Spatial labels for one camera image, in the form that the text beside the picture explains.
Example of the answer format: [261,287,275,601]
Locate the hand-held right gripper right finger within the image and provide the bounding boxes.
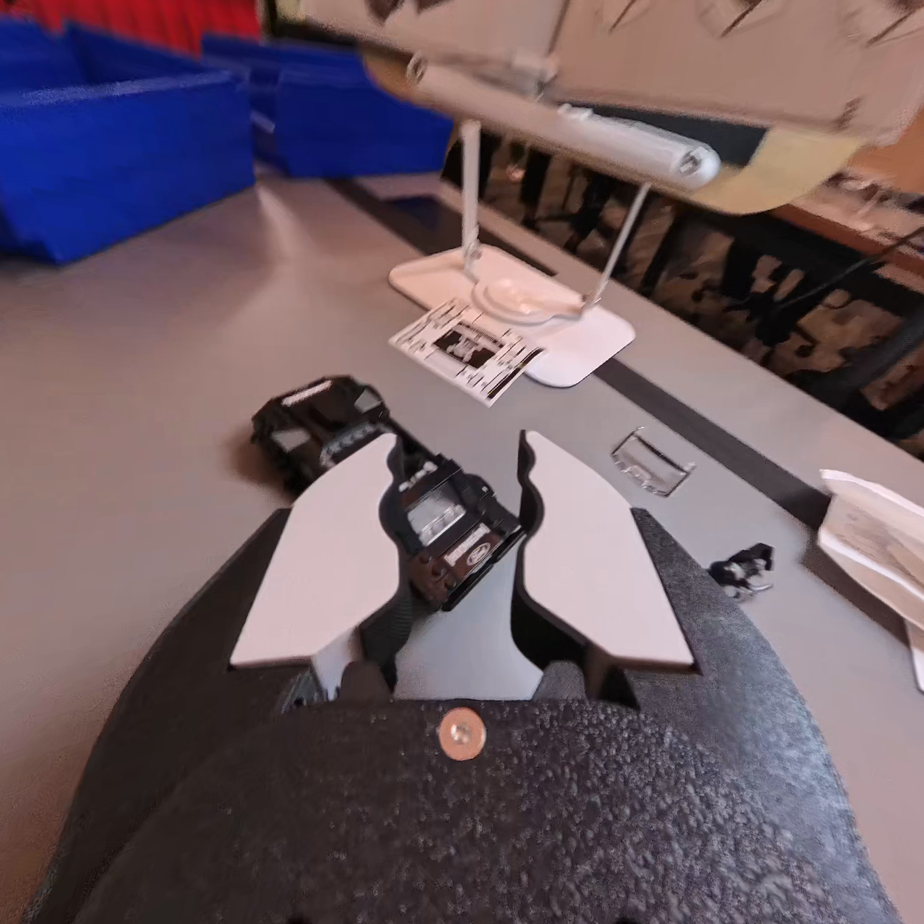
[513,429,698,694]

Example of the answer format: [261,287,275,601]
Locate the lego instruction booklet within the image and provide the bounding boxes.
[296,0,924,145]

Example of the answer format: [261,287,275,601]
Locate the white paper bags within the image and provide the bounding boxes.
[816,470,924,691]

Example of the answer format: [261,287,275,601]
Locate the black cable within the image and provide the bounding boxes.
[751,231,924,340]

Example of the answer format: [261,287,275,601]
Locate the clear lego windshield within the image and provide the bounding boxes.
[610,426,697,499]

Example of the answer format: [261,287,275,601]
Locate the sticker sheet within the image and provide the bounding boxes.
[390,299,542,405]

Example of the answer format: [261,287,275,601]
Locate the black lego car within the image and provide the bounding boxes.
[250,376,528,615]

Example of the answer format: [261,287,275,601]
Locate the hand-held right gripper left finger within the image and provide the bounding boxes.
[230,434,405,677]

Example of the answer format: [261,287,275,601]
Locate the black lego axle assembly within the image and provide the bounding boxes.
[708,542,776,600]

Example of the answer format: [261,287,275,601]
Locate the red storage bin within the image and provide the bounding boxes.
[0,0,268,56]

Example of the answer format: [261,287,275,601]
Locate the tan curved panel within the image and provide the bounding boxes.
[708,123,867,218]

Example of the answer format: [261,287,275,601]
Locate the white booklet stand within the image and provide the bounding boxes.
[387,65,723,388]

